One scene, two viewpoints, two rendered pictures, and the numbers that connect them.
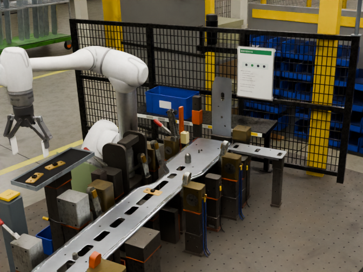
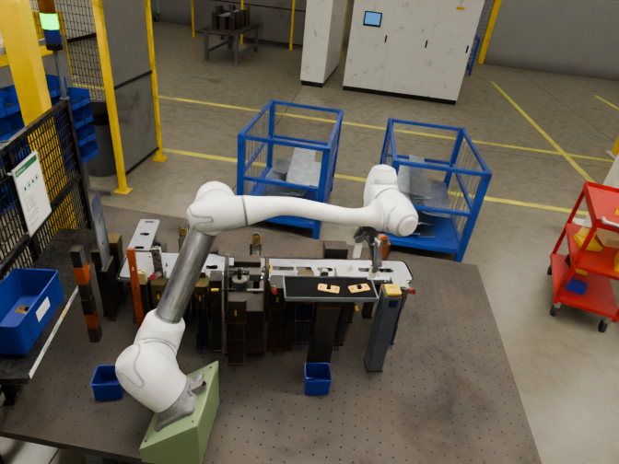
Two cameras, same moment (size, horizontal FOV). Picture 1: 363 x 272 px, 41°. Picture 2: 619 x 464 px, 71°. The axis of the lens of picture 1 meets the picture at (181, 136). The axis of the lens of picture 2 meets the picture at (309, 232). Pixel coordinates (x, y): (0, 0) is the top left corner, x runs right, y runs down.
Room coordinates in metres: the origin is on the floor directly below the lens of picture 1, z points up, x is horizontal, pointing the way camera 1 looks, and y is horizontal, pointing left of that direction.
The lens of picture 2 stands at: (2.76, 1.54, 2.25)
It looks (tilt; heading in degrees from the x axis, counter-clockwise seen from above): 32 degrees down; 232
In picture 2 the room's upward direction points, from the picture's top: 7 degrees clockwise
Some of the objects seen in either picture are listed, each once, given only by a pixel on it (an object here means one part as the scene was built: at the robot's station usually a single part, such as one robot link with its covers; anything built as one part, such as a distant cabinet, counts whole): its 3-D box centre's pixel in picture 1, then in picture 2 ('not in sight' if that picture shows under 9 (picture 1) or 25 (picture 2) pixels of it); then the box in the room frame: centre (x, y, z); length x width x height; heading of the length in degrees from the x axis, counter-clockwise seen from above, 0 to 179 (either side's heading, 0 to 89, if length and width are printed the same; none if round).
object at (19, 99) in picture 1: (21, 96); not in sight; (1.73, 0.60, 1.50); 0.09 x 0.09 x 0.06
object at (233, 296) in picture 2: not in sight; (236, 333); (2.15, 0.35, 0.89); 0.09 x 0.08 x 0.38; 61
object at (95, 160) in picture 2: not in sight; (98, 139); (1.93, -3.45, 0.36); 0.50 x 0.50 x 0.73
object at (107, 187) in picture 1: (101, 222); (302, 310); (1.82, 0.36, 0.89); 0.12 x 0.08 x 0.38; 61
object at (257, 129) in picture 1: (200, 118); (47, 290); (2.76, -0.12, 1.02); 0.90 x 0.22 x 0.03; 61
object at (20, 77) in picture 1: (13, 68); (381, 189); (1.74, 0.61, 1.61); 0.13 x 0.11 x 0.16; 70
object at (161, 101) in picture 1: (172, 101); (19, 308); (2.86, 0.05, 1.10); 0.30 x 0.17 x 0.13; 58
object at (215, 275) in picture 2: not in sight; (216, 313); (2.18, 0.22, 0.91); 0.07 x 0.05 x 0.42; 61
